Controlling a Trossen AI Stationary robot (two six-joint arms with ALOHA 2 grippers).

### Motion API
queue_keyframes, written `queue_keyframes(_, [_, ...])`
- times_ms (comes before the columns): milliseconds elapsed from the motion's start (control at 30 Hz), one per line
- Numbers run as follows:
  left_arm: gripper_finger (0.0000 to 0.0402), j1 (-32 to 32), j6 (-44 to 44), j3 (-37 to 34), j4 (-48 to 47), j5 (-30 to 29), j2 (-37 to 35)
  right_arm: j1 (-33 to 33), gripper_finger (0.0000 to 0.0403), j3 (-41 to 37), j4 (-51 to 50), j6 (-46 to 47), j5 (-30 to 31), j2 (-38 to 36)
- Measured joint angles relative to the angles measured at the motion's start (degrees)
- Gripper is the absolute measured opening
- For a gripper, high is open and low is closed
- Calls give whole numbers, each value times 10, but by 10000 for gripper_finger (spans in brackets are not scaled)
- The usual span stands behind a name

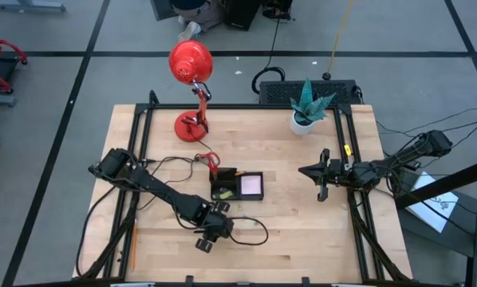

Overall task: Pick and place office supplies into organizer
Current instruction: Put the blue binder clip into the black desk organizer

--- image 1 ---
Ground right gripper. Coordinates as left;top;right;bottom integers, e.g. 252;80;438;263
298;147;361;203

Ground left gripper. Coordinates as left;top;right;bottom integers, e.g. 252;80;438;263
193;201;236;254

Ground black mesh desk organizer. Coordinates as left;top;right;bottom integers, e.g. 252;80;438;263
209;167;266;202

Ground pink sticky note pad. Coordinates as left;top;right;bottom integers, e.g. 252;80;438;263
240;175;262;196

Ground red-handled scissors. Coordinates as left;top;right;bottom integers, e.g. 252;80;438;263
196;151;222;173

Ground snake plant in white pot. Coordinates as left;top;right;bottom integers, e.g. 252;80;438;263
289;77;338;136

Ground black computer case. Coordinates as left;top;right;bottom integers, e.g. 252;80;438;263
258;79;361;106

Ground white printed sheet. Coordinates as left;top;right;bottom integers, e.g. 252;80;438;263
405;171;459;234

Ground red desk lamp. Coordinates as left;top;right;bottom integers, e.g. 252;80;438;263
168;39;215;144

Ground person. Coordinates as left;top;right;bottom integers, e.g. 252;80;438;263
168;0;226;41
261;0;294;22

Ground black floor case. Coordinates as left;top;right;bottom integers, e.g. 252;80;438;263
222;0;262;32

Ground grey metal floor base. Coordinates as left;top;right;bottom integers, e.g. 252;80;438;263
0;0;67;13

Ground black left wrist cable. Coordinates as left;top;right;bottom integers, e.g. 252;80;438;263
225;216;270;247

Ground black lamp power cord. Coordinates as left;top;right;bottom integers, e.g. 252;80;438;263
136;132;215;211

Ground black aluminium table frame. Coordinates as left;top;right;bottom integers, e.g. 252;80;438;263
75;89;414;287

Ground black coiled floor cable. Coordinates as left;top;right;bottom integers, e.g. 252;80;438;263
250;18;286;96

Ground yellow hanging cord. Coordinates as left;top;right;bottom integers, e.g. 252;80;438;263
325;0;355;77

